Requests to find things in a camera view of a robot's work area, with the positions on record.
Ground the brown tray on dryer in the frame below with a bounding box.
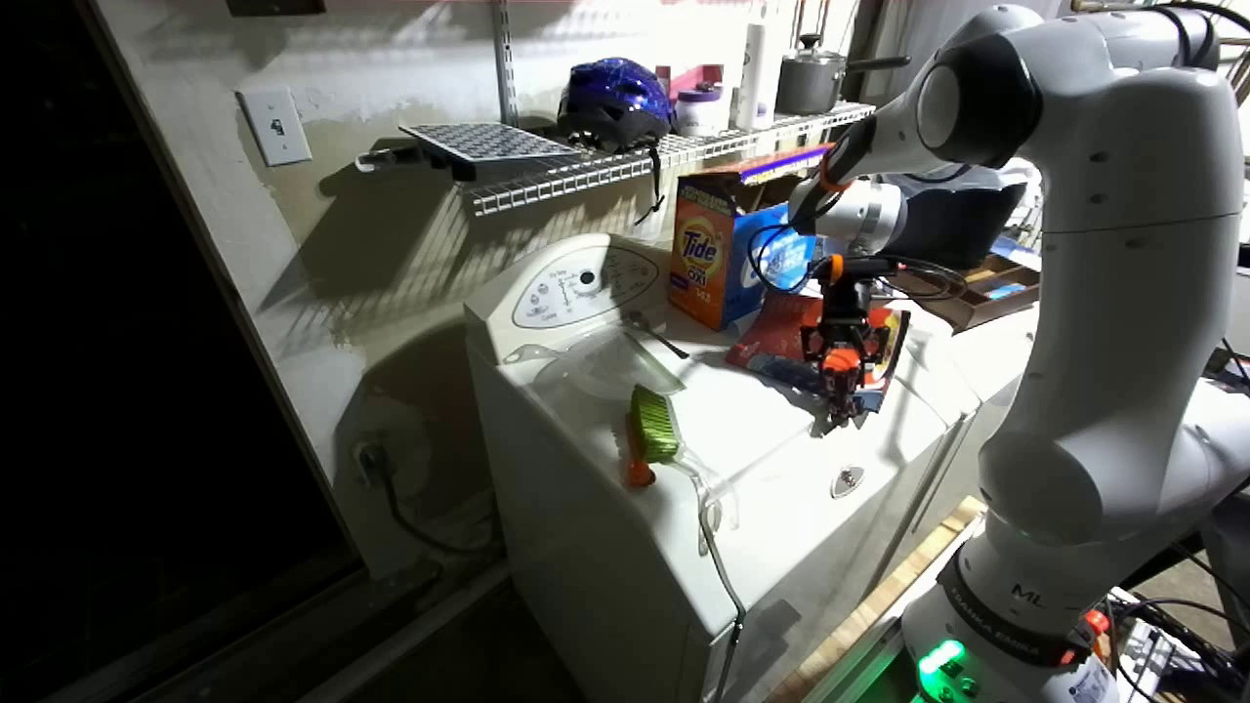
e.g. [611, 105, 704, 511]
[892, 252, 1038, 331]

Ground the white washing machine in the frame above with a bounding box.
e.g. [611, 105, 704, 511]
[466, 234, 962, 703]

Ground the green bottle orange cap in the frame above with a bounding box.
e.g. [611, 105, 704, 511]
[624, 385, 678, 489]

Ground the black power cord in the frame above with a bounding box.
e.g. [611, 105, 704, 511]
[357, 441, 504, 563]

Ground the orange red flat package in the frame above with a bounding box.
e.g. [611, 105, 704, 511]
[728, 298, 910, 413]

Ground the grey metal pot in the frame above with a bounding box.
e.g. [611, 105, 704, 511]
[773, 35, 844, 117]

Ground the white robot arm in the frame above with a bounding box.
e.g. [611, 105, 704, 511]
[790, 2, 1247, 667]

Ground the white wire shelf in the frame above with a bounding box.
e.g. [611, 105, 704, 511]
[462, 102, 867, 219]

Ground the blue bicycle helmet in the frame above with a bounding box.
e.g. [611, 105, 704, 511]
[557, 59, 675, 152]

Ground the black pen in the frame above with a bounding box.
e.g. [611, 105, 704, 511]
[622, 312, 688, 357]

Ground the dark bag on dryer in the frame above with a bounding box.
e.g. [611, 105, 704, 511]
[892, 167, 1029, 269]

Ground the white wall outlet plate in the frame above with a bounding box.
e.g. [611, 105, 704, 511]
[238, 91, 314, 167]

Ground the orange blue detergent box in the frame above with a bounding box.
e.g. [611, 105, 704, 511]
[669, 171, 798, 329]

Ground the wooden plank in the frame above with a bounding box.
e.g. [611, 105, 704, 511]
[767, 494, 984, 703]

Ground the dark flat panel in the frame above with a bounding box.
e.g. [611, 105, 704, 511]
[402, 126, 583, 182]

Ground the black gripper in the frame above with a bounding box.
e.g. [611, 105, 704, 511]
[801, 252, 898, 433]

